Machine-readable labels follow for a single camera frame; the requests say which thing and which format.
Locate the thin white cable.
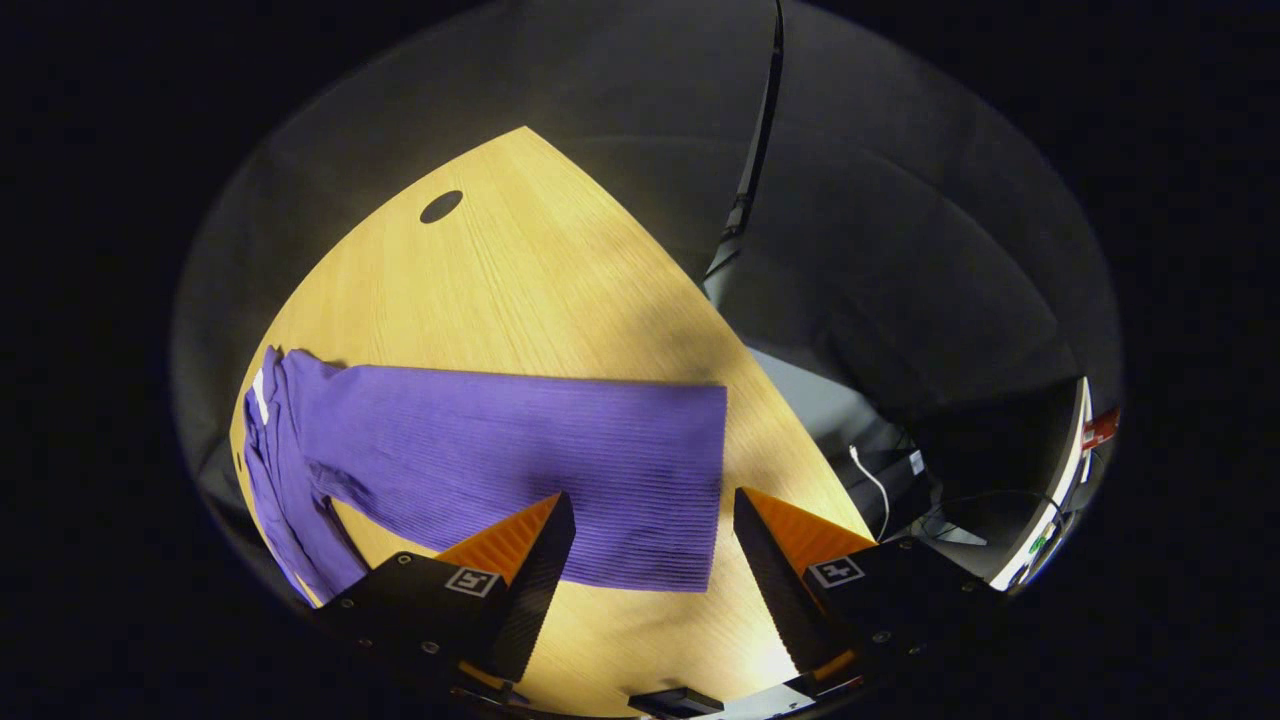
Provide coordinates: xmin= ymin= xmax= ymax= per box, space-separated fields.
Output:
xmin=848 ymin=445 xmax=891 ymax=543

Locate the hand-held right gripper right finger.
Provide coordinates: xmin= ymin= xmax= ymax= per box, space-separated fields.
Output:
xmin=733 ymin=487 xmax=1006 ymax=691

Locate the purple collared shirt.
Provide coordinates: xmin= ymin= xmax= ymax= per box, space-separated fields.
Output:
xmin=243 ymin=345 xmax=728 ymax=608

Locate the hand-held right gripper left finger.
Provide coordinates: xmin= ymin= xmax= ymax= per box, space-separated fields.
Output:
xmin=320 ymin=492 xmax=578 ymax=691

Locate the dark upright pole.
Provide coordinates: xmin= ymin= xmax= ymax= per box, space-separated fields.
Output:
xmin=700 ymin=0 xmax=784 ymax=281

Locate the white-edged panel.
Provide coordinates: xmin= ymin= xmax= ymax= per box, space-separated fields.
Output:
xmin=988 ymin=378 xmax=1093 ymax=593

